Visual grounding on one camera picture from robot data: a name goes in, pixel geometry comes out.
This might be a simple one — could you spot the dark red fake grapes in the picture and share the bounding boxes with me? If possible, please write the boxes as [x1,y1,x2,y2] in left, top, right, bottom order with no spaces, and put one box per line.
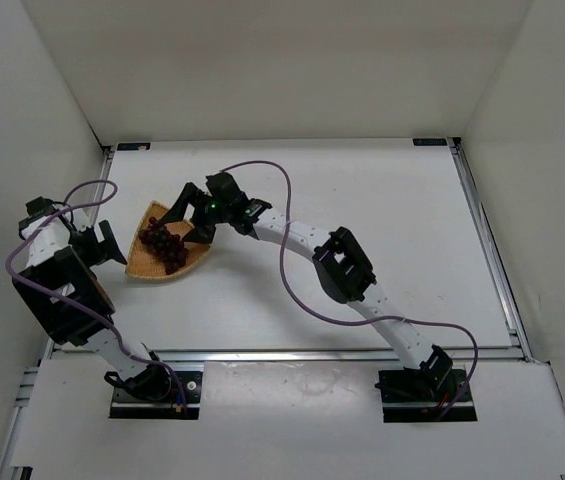
[139,216,188,275]

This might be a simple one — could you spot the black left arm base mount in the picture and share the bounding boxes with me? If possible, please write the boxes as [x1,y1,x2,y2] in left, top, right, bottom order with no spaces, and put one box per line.
[104,365,203,420]

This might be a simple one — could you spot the black right corner bracket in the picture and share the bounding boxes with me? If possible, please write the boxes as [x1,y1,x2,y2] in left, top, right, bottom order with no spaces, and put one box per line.
[412,138,448,147]

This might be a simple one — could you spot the black corner bracket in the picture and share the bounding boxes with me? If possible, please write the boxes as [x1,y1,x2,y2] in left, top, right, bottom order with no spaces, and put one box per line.
[412,138,448,147]
[116,142,151,151]

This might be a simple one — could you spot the aluminium left side rail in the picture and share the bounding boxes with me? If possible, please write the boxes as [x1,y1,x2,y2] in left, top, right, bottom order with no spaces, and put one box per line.
[86,146,116,225]

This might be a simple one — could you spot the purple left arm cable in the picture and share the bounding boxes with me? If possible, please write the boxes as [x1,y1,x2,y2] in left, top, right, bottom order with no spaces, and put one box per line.
[5,179,188,409]

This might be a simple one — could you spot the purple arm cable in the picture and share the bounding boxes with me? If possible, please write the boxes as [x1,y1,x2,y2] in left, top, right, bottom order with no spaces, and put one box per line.
[5,179,188,409]
[219,159,481,421]

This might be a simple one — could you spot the aluminium right side rail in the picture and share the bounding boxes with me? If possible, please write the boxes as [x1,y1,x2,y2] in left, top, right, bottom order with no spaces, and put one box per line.
[448,137,534,362]

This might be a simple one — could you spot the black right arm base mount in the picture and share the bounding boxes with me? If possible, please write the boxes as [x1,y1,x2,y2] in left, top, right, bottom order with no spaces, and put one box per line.
[375,369,478,424]

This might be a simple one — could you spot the black left corner bracket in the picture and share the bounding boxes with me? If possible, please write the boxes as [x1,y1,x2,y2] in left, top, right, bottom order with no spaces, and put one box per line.
[116,142,151,151]

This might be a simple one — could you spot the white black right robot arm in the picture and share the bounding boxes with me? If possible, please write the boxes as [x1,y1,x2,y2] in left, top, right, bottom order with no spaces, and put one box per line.
[157,172,459,401]

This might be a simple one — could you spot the aluminium front rail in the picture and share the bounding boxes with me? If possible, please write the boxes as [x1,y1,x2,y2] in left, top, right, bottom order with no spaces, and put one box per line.
[157,347,525,363]

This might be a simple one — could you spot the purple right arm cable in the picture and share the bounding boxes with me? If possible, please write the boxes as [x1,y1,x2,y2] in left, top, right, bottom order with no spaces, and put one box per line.
[219,159,481,421]

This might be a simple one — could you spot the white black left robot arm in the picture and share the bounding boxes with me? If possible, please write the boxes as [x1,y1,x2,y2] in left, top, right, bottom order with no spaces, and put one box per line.
[6,197,180,402]

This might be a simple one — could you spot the aluminium rail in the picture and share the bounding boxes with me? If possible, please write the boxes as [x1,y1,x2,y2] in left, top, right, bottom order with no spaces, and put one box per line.
[157,347,525,363]
[448,137,534,362]
[86,146,116,225]

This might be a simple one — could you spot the woven bamboo fruit bowl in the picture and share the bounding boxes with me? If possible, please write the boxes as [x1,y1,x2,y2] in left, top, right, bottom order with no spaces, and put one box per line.
[125,200,211,281]

